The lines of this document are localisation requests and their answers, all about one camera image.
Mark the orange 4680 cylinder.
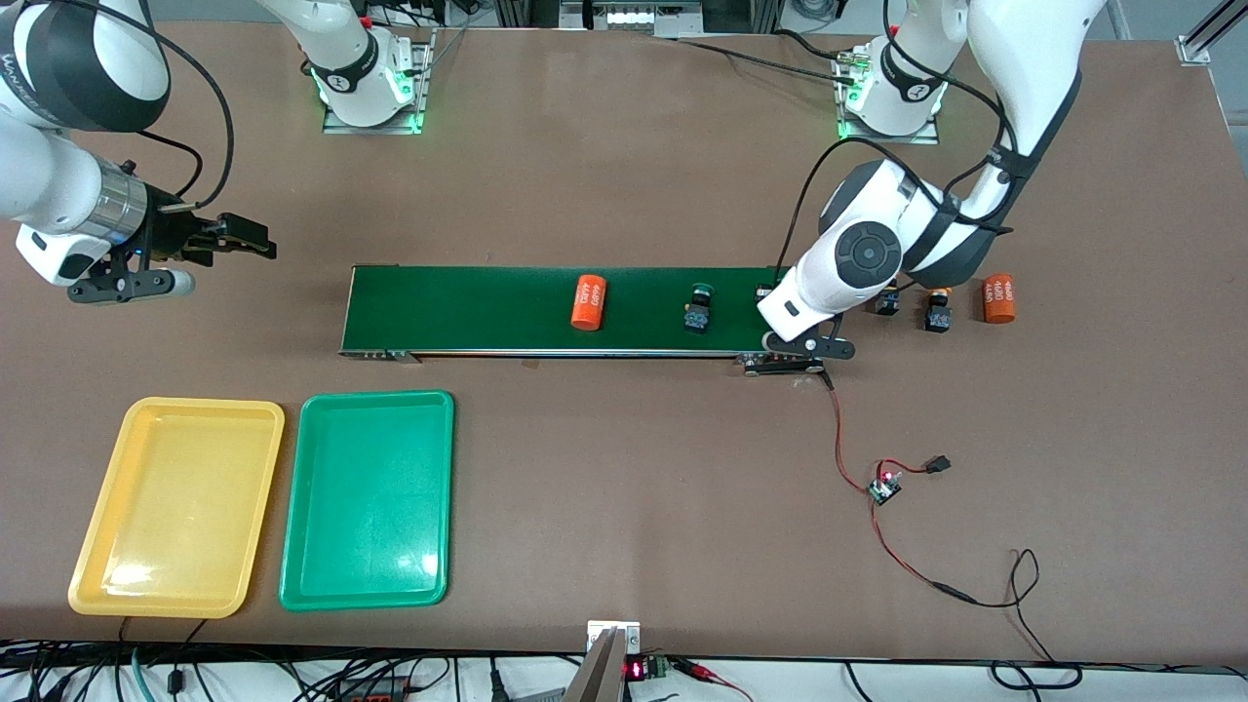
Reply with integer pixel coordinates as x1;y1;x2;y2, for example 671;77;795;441
982;274;1018;324
570;274;608;332

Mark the green conveyor belt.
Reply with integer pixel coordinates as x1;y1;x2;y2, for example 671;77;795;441
338;264;830;376

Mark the black plug with red lead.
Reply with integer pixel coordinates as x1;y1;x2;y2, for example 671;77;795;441
876;454;953;481

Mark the yellow plastic tray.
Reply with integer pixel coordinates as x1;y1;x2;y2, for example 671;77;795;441
67;397;286;619

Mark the green plastic tray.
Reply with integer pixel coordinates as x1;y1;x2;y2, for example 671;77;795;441
279;390;456;612

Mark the red black clip lead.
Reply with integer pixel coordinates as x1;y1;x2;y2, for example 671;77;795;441
671;658;754;702

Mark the grey metal bar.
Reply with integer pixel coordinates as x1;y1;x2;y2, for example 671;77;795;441
564;629;635;702

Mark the black power strip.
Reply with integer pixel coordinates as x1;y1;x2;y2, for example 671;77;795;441
331;678;415;702

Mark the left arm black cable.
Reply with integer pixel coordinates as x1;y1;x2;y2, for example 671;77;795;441
777;0;1010;274

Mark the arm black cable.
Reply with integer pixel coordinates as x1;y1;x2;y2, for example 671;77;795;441
777;0;1010;274
93;0;238;210

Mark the red black motor wire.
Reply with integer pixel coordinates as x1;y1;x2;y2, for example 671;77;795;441
822;369;878;494

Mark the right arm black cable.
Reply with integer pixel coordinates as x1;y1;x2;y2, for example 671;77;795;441
93;0;238;210

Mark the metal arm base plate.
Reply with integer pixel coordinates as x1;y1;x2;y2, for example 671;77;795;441
837;49;942;145
322;29;435;136

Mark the long black cable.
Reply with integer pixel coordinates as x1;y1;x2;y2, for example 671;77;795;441
673;37;854;84

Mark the aluminium frame with white light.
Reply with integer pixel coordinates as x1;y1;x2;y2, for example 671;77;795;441
559;0;705;38

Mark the red black supply wire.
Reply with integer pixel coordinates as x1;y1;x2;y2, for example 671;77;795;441
871;499;979;604

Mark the metal clamp bracket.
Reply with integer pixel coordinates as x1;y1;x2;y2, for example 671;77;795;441
587;621;642;656

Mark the thin black power cable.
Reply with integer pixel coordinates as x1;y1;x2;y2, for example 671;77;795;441
973;548;1085;691

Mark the aluminium frame strut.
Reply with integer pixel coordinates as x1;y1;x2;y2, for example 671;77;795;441
1175;0;1248;67

